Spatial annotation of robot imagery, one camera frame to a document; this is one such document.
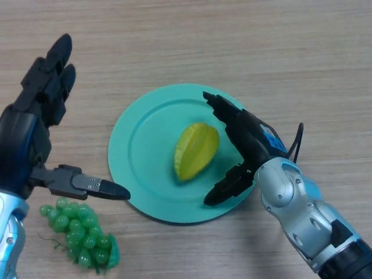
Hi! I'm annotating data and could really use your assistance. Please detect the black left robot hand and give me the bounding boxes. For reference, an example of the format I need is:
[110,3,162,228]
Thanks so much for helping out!
[0,33,131,201]

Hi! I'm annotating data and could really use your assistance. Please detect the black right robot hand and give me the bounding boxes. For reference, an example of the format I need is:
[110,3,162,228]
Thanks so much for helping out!
[202,91,288,208]

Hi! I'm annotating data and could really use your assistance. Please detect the yellow starfruit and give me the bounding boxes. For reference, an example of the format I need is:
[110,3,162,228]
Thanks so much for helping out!
[174,122,220,183]

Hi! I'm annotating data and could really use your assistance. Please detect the green round plate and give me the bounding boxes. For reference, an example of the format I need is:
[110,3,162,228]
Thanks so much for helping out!
[108,83,256,224]

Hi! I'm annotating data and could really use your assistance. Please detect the green grape bunch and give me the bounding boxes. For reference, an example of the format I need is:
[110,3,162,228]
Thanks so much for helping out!
[39,196,120,276]

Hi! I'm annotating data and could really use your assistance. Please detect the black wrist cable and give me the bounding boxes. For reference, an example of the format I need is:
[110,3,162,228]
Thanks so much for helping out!
[286,122,305,163]

